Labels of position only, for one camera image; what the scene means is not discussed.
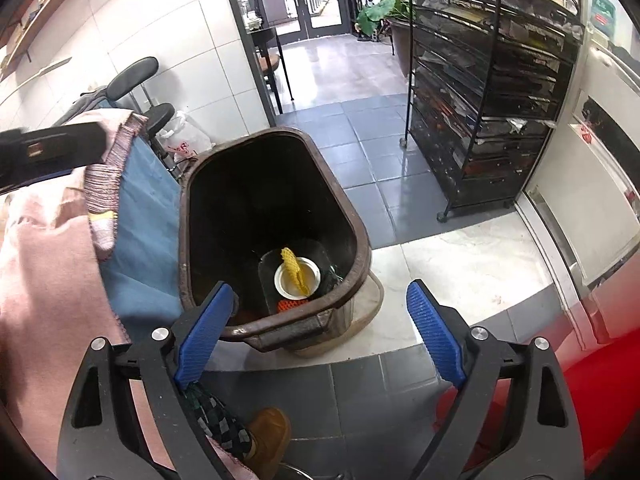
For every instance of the yellow foam fruit net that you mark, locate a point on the yellow foam fruit net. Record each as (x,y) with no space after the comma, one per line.
(290,260)

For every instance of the black side table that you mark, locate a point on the black side table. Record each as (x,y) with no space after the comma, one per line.
(266,62)

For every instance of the striped knit cloth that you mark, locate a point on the striped knit cloth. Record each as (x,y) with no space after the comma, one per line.
(105,185)

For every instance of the white display counter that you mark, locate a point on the white display counter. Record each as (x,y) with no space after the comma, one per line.
(575,220)

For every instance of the green wall sign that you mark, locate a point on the green wall sign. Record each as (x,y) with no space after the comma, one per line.
(602,15)

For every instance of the black metal drawer rack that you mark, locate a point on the black metal drawer rack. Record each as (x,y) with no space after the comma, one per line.
(500,110)

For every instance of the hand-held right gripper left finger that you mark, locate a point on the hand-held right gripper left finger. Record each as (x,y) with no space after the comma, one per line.
(205,330)

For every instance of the wooden wall shelf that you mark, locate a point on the wooden wall shelf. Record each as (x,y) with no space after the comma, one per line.
(55,0)

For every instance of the orange foam fruit net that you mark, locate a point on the orange foam fruit net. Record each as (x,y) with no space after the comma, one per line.
(290,305)

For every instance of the black padded stool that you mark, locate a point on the black padded stool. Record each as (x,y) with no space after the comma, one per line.
(132,72)

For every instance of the white paper bowl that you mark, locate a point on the white paper bowl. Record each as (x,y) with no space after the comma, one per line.
(287,282)

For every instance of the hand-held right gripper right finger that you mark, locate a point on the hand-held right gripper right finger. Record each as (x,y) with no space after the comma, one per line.
(435,330)

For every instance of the red glossy surface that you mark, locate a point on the red glossy surface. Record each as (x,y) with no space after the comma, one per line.
(590,410)

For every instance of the person's plaid pants leg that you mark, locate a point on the person's plaid pants leg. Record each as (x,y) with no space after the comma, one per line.
(220,420)

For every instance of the person's brown shoe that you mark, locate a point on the person's brown shoe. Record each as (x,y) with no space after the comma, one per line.
(270,435)

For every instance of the dark brown planter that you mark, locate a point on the dark brown planter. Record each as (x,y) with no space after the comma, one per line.
(400,45)

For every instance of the green potted plant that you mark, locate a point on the green potted plant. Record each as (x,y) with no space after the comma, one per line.
(375,10)

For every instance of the white plastic bag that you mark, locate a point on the white plastic bag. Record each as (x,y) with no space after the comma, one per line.
(190,135)

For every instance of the plain pink cloth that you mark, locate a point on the plain pink cloth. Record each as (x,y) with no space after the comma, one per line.
(45,285)

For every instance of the brown plastic trash bin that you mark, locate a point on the brown plastic trash bin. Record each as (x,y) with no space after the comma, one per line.
(240,195)

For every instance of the blue bed skirt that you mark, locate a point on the blue bed skirt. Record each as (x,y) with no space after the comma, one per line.
(145,230)

